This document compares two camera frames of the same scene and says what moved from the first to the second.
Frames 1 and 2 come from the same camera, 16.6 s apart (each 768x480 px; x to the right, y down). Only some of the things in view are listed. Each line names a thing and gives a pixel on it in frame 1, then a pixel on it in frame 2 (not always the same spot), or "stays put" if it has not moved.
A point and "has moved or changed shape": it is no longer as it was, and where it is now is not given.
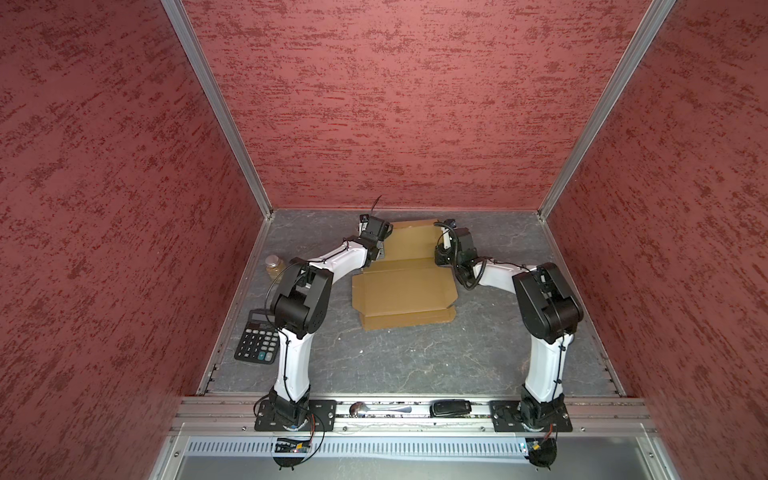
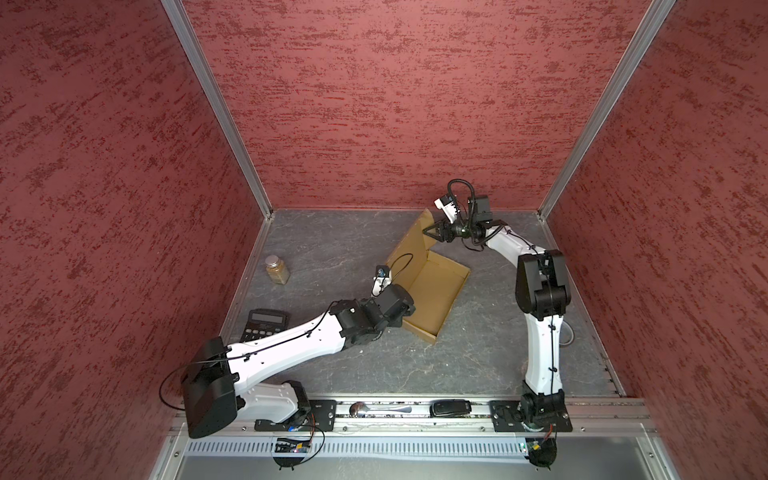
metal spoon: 359,409 stays put
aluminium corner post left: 189,38 stays put
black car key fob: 450,408 stays put
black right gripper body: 446,256 → 462,228
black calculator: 261,339 stays put
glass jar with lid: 275,267 stays put
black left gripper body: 381,252 → 396,323
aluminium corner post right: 643,36 stays put
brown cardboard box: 409,286 has moved or changed shape
